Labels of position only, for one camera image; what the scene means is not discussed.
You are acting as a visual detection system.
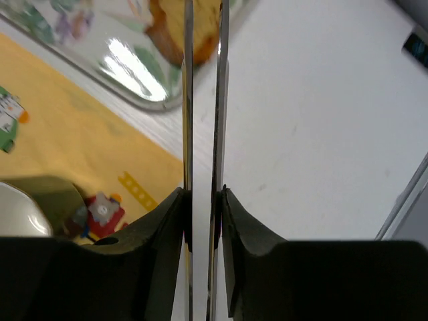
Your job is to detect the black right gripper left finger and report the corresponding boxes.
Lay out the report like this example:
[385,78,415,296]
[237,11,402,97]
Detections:
[1,188,189,320]

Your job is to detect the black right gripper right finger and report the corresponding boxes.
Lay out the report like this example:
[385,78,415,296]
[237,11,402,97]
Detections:
[217,188,427,320]

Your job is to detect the silver metal tongs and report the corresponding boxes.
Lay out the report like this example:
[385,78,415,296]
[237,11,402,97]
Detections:
[182,1,230,320]

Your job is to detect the sliced herb bread piece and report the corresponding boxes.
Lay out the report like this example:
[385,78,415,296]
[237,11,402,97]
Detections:
[145,0,221,66]

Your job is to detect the dark green mug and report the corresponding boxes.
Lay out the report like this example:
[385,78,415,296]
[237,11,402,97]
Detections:
[1,175,85,237]

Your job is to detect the yellow vehicle print placemat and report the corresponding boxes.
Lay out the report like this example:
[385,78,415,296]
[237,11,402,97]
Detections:
[1,35,183,243]

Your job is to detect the floral white serving tray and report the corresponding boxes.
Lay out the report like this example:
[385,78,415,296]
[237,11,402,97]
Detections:
[1,1,246,112]

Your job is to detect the aluminium table frame rail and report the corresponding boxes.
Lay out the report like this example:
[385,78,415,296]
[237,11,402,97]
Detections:
[375,154,427,240]

